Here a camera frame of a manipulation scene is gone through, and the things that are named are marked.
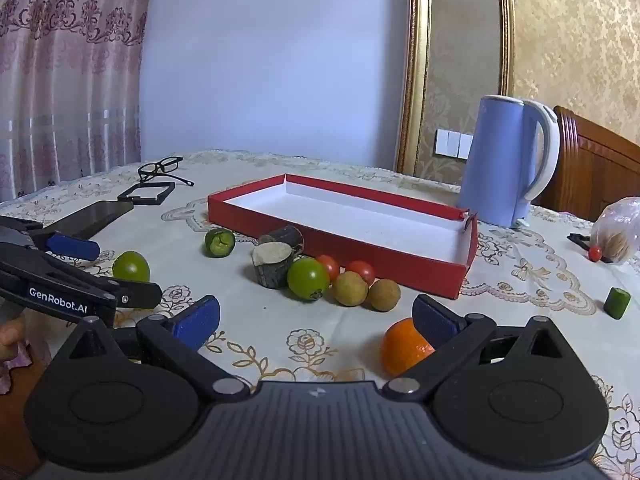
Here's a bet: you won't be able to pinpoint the wooden chair back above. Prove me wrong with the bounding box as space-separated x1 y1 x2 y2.
532 106 640 223

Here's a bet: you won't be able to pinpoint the black square frame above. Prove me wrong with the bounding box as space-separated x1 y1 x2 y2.
117 181 176 208

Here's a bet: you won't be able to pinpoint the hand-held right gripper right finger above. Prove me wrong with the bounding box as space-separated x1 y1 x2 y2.
382 295 576 403

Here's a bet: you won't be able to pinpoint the white wall light switch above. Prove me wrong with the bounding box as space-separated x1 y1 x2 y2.
435 128 473 158

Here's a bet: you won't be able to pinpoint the person's left hand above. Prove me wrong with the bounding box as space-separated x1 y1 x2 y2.
0 317 28 363

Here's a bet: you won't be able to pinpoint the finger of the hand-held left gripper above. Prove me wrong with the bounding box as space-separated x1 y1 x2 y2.
47 257 163 311
0 215 101 262

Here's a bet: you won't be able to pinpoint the black flat holder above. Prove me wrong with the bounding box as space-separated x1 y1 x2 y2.
567 232 613 264

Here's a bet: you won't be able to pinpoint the blue electric kettle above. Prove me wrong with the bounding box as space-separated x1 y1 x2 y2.
457 94 561 228

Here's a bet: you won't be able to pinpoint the black smartphone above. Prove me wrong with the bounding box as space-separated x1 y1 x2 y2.
45 200 135 241

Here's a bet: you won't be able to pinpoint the shallow red cardboard box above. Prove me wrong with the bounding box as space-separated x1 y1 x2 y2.
207 173 478 301

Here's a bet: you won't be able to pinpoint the brown longan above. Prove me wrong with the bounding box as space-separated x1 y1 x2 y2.
367 278 402 312
332 271 370 307

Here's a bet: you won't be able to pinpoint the gold wall frame moulding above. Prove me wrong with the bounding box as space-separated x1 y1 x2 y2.
395 0 516 178

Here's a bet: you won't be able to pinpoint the black eyeglasses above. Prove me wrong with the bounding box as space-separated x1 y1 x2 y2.
137 156 196 188

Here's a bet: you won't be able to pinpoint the clear plastic bag of toothpicks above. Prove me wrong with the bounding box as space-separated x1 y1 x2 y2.
590 197 640 266

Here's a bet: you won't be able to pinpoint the round green fruit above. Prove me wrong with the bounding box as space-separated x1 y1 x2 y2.
286 257 331 302
111 251 151 283

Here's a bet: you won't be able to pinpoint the pink patterned curtain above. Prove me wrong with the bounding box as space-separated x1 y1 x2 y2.
0 0 161 203

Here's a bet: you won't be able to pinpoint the cut green cucumber piece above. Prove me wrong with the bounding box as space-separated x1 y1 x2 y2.
603 287 632 319
204 228 236 258

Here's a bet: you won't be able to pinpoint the orange mandarin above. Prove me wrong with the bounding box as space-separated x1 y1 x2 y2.
381 317 436 377

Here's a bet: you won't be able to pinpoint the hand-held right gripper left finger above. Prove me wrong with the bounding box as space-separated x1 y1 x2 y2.
50 295 251 403

